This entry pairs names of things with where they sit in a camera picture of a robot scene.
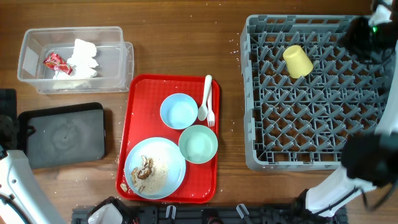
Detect red candy wrapper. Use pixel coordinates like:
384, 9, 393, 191
44, 52, 73, 75

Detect black plastic tray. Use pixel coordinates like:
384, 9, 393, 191
18, 102, 106, 169

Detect yellow plastic cup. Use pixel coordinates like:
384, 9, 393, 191
283, 45, 313, 79

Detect red serving tray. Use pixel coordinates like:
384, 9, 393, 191
116, 74, 218, 203

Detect white napkin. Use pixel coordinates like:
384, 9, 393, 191
53, 39, 99, 89

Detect small light blue saucer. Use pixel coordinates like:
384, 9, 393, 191
160, 93, 198, 129

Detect white plastic spoon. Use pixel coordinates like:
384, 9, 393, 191
198, 75, 213, 121

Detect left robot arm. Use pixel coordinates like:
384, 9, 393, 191
1, 88, 65, 224

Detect rice and food scraps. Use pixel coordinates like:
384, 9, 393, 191
131, 156, 169, 195

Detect mint green bowl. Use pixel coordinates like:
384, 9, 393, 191
178, 124, 218, 164

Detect large light blue plate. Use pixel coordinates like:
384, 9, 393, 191
124, 138, 186, 200

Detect peanut on tray edge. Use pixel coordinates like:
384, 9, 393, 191
120, 183, 128, 192

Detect white plastic fork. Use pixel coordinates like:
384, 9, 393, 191
207, 87, 215, 127

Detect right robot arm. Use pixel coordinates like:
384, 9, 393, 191
290, 1, 397, 223

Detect clear plastic waste bin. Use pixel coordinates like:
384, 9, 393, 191
17, 26, 134, 94

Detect grey dishwasher rack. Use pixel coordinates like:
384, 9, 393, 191
240, 15, 396, 171

